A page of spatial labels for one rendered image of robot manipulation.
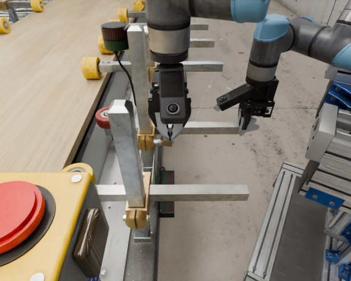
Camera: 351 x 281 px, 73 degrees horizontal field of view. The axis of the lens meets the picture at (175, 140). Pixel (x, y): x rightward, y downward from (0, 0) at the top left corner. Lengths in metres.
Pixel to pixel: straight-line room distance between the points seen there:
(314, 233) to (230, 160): 0.78
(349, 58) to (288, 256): 0.93
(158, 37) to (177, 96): 0.10
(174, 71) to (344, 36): 0.40
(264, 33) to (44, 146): 0.63
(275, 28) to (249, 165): 1.37
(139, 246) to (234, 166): 1.28
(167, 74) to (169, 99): 0.05
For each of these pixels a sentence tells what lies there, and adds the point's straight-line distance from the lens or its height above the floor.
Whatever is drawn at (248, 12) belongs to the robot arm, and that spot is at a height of 1.25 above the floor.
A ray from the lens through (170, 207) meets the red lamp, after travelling 0.75.
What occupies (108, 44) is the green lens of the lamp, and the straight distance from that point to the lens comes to 0.60.
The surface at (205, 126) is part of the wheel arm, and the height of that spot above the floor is 0.86.
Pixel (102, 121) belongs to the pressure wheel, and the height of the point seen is 0.90.
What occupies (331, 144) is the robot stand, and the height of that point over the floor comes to 0.97.
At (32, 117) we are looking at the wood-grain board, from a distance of 0.86.
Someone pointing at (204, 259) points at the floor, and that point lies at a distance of 1.45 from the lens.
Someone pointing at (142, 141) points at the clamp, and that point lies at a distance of 0.72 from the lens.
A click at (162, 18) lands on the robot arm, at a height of 1.23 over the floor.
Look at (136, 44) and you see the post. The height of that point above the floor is 1.14.
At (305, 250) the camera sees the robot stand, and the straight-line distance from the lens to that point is 1.37.
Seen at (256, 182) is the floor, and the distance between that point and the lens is 1.80.
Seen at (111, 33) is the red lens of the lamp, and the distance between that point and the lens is 0.59.
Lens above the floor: 1.33
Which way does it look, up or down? 41 degrees down
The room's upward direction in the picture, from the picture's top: straight up
